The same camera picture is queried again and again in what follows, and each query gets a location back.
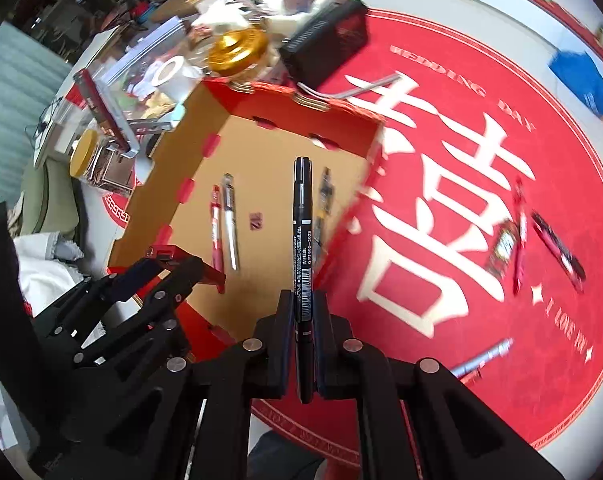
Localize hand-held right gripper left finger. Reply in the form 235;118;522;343
46;289;297;480

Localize black radio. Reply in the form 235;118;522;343
278;0;369;90

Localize white side table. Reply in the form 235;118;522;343
34;25;122;166

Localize white pen with clear cap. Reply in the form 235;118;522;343
221;174;242;272

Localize grey-blue curtain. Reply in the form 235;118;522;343
0;20;72;211

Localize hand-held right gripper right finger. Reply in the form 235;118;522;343
314;290;565;480

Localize red gel pen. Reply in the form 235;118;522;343
511;177;528;296

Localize white lace cloth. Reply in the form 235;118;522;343
14;232;84;316

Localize silver phone stand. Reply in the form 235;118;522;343
108;117;182;158

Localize red-edged phone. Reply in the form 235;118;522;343
74;67;132;153

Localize person's grey trousers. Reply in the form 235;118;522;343
246;430;327;480

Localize red round printed mat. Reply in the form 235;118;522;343
101;7;603;471

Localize clear zip bag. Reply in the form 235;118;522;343
94;16;192;96

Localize pink-grip red pen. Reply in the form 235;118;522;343
536;220;587;281

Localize jar with gold lid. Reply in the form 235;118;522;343
207;27;268;78

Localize jar with yellow lid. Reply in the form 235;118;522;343
68;129;137;196

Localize thin red pen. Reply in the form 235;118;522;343
210;185;225;273

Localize small dark red printed box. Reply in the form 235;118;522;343
486;219;519;278

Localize green cushion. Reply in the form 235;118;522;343
21;160;82;236

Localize black pen with grey grip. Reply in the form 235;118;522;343
314;167;335;256

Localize light blue pen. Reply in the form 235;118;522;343
449;338;515;380

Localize white tape roll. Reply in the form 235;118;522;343
148;56;202;103

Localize blue plastic bag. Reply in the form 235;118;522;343
548;49;603;118

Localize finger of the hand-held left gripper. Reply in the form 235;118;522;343
34;259;169;333
71;255;205;376

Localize silver radio antenna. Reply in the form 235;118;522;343
296;72;402;101

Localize red cardboard box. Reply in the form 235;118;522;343
106;77;388;361

